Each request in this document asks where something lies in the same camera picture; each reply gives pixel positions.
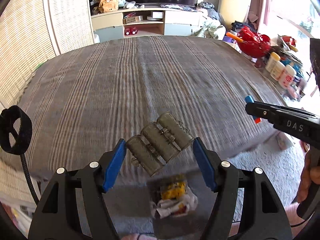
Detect red plastic fruit basket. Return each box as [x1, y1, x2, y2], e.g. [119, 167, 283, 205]
[237, 26, 271, 59]

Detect white bottle yellow cap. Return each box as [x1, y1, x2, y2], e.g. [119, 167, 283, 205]
[265, 52, 280, 73]

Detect blue orange marker pen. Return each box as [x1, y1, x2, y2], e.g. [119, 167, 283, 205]
[245, 95, 261, 124]

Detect black velcro strap loop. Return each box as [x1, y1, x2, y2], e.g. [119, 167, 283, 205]
[0, 105, 33, 156]

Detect white flat paper wrapper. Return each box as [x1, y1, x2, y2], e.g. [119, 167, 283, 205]
[150, 188, 198, 219]

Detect cream standing air conditioner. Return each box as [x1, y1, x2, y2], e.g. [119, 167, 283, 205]
[218, 0, 251, 29]

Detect wooden tv cabinet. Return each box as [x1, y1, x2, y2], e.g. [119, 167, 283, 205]
[91, 7, 207, 42]

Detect woven bamboo folding screen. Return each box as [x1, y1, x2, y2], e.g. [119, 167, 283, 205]
[1, 0, 94, 106]

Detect white bottle middle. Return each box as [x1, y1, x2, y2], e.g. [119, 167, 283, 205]
[270, 61, 285, 81]

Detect white bottle pink label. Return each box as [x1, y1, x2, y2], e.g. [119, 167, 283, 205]
[278, 64, 296, 89]

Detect grey trash bin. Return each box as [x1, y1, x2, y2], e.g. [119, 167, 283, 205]
[147, 171, 216, 239]

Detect person's right hand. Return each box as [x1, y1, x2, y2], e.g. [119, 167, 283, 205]
[297, 152, 320, 203]

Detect joined metal cylinders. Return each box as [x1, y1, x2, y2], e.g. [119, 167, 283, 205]
[126, 111, 194, 177]

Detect black cable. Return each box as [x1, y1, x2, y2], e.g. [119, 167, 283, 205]
[19, 153, 41, 205]

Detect brown plush toy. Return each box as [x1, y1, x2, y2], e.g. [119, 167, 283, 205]
[99, 0, 118, 13]

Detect yellow wrapper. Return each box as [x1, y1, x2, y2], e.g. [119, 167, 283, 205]
[160, 180, 187, 200]

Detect grey plaid table cloth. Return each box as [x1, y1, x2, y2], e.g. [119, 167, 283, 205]
[19, 36, 285, 178]

